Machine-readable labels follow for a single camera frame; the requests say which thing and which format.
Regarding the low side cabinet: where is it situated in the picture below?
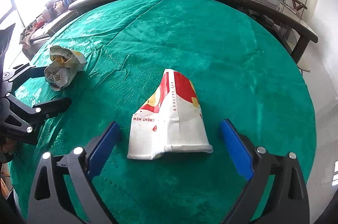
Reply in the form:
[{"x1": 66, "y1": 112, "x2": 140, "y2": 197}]
[{"x1": 19, "y1": 8, "x2": 79, "y2": 61}]

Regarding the green tablecloth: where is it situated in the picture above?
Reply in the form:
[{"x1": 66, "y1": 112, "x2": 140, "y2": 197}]
[{"x1": 10, "y1": 0, "x2": 316, "y2": 223}]

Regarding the crushed white red paper cup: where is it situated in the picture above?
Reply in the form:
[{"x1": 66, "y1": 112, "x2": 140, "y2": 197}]
[{"x1": 127, "y1": 69, "x2": 213, "y2": 160}]

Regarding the burger paper wrapper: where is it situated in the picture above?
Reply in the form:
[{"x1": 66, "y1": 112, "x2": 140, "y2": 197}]
[{"x1": 44, "y1": 45, "x2": 87, "y2": 91}]

